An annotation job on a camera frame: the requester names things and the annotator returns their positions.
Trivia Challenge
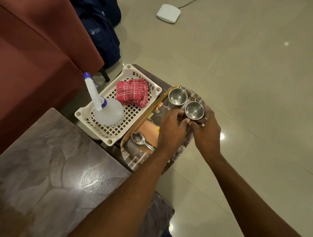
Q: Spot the dark wooden side table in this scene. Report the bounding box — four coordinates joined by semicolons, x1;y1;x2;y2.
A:
97;64;172;172

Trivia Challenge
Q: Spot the brick pattern glossy tray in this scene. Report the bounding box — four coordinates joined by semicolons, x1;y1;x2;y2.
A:
120;85;208;175

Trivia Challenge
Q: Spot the clear spray bottle blue nozzle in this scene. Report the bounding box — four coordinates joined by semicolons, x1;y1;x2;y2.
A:
83;72;125;127

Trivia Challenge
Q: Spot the red checked cloth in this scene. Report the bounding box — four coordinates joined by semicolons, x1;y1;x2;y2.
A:
115;79;149;109

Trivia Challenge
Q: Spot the person's left forearm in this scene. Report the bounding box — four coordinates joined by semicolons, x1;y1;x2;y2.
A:
68;149;176;237

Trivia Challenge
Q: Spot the person's left hand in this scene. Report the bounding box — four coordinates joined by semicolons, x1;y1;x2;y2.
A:
156;108;191;157

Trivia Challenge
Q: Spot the steel spoon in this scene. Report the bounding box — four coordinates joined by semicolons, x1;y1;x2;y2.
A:
131;132;155;152

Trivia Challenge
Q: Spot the white flat device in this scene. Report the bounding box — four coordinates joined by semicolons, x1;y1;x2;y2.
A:
156;4;181;24

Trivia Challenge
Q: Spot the navy blue bag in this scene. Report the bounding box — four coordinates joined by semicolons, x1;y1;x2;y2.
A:
69;0;122;70

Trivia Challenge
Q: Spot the dark floor cable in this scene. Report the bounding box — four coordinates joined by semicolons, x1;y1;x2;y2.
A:
177;0;196;8

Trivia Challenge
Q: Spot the steel cup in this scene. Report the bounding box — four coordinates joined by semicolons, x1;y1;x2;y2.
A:
184;101;205;121
168;85;188;108

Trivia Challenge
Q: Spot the brown marbled wooden table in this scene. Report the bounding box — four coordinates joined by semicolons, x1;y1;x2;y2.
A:
0;108;175;237

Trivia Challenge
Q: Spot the red fabric sofa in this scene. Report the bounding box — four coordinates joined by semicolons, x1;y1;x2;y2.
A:
0;0;111;155

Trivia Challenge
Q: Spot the white plastic perforated basket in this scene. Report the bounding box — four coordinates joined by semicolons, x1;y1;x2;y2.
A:
74;64;163;147

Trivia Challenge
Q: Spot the person's right hand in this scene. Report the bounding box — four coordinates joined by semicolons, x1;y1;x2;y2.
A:
190;105;222;159

